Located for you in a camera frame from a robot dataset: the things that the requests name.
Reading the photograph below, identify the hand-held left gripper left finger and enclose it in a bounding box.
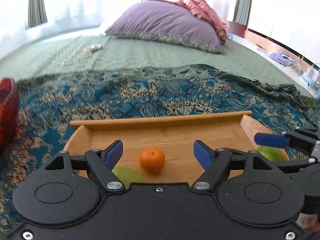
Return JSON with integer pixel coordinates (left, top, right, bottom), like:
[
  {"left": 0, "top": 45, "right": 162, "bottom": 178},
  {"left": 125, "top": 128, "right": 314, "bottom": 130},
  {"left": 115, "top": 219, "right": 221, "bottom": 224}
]
[{"left": 45, "top": 140, "right": 127, "bottom": 194}]

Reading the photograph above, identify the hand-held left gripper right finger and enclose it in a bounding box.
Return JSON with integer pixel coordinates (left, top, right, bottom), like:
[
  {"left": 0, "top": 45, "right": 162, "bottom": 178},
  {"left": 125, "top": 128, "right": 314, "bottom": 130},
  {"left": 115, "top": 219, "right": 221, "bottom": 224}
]
[{"left": 191, "top": 140, "right": 275, "bottom": 194}]

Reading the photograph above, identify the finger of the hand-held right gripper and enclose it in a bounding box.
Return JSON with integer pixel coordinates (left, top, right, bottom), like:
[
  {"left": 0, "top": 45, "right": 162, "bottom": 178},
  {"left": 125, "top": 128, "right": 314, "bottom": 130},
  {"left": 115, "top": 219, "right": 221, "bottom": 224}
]
[
  {"left": 253, "top": 127, "right": 320, "bottom": 156},
  {"left": 272, "top": 157, "right": 317, "bottom": 175}
]

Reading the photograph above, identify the small green apple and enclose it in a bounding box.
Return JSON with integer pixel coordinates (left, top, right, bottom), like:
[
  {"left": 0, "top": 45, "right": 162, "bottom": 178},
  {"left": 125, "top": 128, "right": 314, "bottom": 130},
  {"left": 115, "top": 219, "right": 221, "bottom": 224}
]
[{"left": 255, "top": 145, "right": 284, "bottom": 162}]

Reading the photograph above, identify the large green apple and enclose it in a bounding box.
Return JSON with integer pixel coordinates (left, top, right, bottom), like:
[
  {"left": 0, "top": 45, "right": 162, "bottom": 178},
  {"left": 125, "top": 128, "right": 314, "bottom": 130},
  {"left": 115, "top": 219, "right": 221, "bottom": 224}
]
[{"left": 111, "top": 166, "right": 148, "bottom": 190}]

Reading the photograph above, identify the wooden tray with handles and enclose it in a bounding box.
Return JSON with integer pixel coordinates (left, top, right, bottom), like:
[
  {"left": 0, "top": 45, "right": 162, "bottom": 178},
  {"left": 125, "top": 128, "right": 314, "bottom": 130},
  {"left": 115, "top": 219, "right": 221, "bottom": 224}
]
[{"left": 64, "top": 111, "right": 290, "bottom": 183}]

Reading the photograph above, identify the small tangerine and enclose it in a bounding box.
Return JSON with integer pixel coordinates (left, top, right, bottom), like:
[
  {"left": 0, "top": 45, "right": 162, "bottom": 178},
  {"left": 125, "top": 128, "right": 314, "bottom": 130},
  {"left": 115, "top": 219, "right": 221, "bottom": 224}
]
[{"left": 139, "top": 147, "right": 166, "bottom": 174}]

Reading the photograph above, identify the blue paisley blanket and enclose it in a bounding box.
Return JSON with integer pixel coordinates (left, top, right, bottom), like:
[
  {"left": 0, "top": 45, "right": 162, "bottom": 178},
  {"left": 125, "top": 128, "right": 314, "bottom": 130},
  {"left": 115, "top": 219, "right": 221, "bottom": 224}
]
[{"left": 0, "top": 64, "right": 320, "bottom": 234}]

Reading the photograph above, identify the white box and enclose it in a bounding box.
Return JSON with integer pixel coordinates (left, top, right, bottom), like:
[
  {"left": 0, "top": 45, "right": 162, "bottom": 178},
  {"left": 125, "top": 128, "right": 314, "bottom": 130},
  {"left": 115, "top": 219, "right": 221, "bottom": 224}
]
[{"left": 303, "top": 64, "right": 320, "bottom": 87}]

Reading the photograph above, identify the lilac cloth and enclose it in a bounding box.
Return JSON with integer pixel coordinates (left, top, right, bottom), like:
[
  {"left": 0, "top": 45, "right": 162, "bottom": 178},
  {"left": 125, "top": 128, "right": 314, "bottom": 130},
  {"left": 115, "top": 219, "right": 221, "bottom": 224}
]
[{"left": 271, "top": 52, "right": 295, "bottom": 67}]

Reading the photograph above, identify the clear plastic wrapper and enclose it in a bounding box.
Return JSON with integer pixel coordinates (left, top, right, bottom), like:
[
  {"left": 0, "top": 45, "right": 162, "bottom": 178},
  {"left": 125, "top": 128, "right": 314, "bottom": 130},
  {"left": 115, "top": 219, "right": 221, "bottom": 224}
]
[{"left": 62, "top": 44, "right": 103, "bottom": 66}]

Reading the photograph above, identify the red glass bowl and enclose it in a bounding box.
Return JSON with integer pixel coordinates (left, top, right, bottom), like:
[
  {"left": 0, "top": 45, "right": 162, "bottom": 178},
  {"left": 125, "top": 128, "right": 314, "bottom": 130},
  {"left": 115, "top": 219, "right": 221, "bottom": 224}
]
[{"left": 0, "top": 77, "right": 20, "bottom": 153}]

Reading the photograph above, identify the red-brown wooden furniture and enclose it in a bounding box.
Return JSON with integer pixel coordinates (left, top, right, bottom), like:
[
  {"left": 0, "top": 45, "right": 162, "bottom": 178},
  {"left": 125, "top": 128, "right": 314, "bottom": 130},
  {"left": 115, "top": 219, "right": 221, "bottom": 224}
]
[{"left": 227, "top": 21, "right": 248, "bottom": 38}]

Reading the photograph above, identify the purple pillow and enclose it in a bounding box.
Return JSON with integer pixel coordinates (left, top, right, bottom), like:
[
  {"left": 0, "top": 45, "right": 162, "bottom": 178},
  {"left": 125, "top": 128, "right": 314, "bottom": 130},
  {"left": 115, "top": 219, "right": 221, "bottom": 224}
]
[{"left": 105, "top": 0, "right": 225, "bottom": 55}]

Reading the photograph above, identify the grey-green curtain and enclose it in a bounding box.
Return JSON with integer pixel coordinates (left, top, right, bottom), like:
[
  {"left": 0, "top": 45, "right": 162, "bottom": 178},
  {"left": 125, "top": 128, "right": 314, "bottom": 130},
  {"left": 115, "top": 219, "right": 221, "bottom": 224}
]
[
  {"left": 232, "top": 0, "right": 255, "bottom": 26},
  {"left": 27, "top": 0, "right": 48, "bottom": 28}
]

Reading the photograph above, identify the pink pillow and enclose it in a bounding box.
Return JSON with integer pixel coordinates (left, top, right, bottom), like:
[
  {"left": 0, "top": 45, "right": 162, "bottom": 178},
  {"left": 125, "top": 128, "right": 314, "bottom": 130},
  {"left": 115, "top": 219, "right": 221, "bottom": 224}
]
[{"left": 143, "top": 0, "right": 230, "bottom": 45}]

